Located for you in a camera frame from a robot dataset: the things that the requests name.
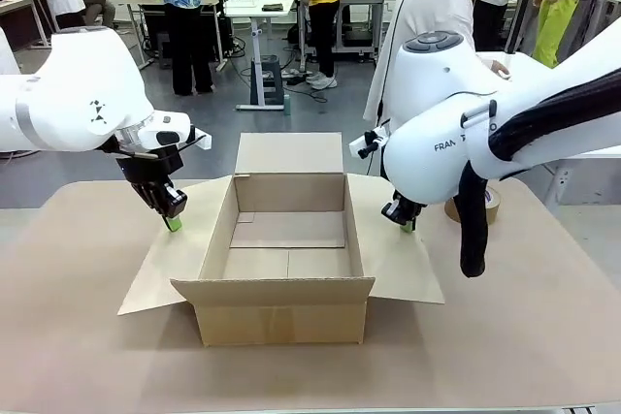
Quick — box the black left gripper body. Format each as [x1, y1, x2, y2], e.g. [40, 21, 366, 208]
[115, 145, 185, 188]

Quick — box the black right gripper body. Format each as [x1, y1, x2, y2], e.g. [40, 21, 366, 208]
[389, 189, 426, 217]

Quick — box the person's left forearm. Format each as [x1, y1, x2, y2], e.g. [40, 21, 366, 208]
[469, 43, 499, 75]

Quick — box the brown packing tape roll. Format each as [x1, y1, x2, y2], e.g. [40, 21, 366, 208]
[443, 185, 504, 226]

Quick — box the grey step stool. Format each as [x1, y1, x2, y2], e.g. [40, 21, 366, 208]
[249, 56, 285, 107]

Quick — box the open cardboard box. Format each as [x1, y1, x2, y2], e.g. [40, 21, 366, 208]
[116, 132, 446, 349]

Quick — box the person in blue floral shirt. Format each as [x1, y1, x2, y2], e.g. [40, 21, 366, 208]
[148, 0, 215, 97]

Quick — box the grey workbench with shelves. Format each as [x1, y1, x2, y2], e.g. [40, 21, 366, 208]
[338, 0, 390, 67]

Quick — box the white standing desk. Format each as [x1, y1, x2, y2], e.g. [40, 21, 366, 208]
[224, 0, 300, 111]

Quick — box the black tripod pole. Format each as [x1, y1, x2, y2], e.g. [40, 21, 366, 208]
[503, 0, 543, 55]

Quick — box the person in lime green trousers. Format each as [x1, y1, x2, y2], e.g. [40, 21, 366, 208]
[530, 0, 605, 70]

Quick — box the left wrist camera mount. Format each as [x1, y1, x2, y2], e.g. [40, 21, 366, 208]
[157, 125, 213, 160]

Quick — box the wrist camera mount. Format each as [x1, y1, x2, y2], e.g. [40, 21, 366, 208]
[348, 124, 391, 160]
[157, 125, 213, 160]

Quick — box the black cable sleeve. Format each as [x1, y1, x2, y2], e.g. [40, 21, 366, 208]
[457, 87, 621, 279]

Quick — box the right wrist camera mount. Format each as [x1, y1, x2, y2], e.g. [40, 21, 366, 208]
[348, 124, 391, 160]

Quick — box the black hanging cable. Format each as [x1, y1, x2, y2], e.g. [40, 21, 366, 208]
[376, 0, 441, 130]

